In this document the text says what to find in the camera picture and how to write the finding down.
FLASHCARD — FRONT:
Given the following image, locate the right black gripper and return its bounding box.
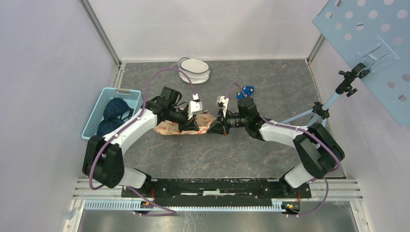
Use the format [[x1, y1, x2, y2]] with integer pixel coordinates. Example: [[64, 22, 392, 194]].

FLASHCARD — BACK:
[[208, 107, 249, 136]]

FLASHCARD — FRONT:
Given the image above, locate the floral peach laundry bag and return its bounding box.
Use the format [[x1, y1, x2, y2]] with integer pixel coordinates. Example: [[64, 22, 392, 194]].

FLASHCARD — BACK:
[[153, 112, 217, 135]]

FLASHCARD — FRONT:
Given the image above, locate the white mesh laundry bag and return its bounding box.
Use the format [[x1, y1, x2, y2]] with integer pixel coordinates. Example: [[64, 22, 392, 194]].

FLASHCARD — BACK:
[[178, 57, 210, 85]]

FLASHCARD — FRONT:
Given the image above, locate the dark blue lace bra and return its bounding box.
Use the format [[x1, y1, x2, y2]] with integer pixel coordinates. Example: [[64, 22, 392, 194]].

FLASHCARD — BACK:
[[96, 98, 134, 137]]

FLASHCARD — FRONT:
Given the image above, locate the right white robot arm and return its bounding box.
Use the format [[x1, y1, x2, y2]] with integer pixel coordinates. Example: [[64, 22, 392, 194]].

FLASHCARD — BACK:
[[207, 98, 345, 197]]

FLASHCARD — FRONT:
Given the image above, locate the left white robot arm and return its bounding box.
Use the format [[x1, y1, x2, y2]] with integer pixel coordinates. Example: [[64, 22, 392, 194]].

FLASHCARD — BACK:
[[82, 87, 202, 197]]

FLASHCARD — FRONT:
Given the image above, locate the blue toy car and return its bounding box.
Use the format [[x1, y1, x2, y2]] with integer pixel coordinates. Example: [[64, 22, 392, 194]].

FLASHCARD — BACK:
[[236, 86, 255, 99]]

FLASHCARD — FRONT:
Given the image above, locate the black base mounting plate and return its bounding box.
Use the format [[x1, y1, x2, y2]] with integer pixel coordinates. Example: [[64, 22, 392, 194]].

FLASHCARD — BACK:
[[135, 178, 312, 200]]

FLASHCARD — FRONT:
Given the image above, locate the light blue plastic basket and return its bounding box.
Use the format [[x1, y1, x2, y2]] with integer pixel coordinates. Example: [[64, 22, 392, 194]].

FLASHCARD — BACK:
[[81, 87, 143, 140]]

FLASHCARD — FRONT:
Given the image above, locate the light blue tripod stand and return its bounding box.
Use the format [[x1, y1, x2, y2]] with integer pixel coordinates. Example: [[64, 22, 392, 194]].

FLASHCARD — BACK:
[[281, 63, 372, 126]]

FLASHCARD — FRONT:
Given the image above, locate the blue perforated panel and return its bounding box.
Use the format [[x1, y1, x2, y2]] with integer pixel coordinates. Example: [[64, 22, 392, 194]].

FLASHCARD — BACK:
[[313, 0, 410, 127]]

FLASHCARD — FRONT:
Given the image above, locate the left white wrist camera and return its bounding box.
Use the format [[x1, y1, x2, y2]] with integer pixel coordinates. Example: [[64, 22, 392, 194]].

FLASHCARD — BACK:
[[188, 93, 203, 119]]

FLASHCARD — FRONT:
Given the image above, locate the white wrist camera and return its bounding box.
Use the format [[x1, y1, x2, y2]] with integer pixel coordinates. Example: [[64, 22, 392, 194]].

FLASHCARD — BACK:
[[217, 96, 229, 117], [188, 93, 203, 119]]

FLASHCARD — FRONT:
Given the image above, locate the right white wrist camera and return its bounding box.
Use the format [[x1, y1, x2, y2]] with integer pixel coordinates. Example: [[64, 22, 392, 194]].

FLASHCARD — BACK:
[[217, 96, 229, 117]]

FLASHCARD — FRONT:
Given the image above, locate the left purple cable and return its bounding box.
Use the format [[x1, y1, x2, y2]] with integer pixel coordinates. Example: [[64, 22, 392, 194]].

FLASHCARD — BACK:
[[88, 67, 197, 218]]

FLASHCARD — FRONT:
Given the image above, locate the purple cable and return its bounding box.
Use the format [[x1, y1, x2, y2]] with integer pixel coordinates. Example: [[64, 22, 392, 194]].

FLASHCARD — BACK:
[[88, 67, 197, 218], [224, 82, 343, 218]]

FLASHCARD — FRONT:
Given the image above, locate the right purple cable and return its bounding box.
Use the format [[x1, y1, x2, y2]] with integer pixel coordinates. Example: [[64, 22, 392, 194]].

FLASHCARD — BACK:
[[224, 82, 343, 218]]

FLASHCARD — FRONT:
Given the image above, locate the light blue slotted cable duct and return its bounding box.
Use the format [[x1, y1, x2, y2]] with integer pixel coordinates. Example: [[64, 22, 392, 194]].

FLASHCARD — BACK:
[[84, 200, 285, 213]]

